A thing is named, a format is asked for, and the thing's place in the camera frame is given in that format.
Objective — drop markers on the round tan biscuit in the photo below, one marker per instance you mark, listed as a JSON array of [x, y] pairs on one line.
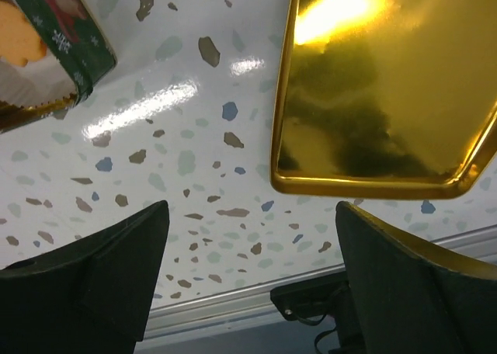
[[20, 42]]

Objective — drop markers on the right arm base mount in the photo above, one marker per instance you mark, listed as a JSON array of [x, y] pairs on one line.
[[311, 301]]

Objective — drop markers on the gold cookie tin box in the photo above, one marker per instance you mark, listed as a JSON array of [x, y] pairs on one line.
[[71, 34]]

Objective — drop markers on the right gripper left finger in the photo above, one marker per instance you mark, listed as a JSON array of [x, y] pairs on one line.
[[91, 296]]

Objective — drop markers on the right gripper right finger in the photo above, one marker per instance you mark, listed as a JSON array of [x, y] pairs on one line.
[[413, 296]]

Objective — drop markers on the gold tin lid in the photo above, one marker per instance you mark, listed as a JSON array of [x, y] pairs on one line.
[[385, 99]]

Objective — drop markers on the white paper cup bottom-right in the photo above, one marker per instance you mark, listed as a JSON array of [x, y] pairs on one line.
[[37, 84]]

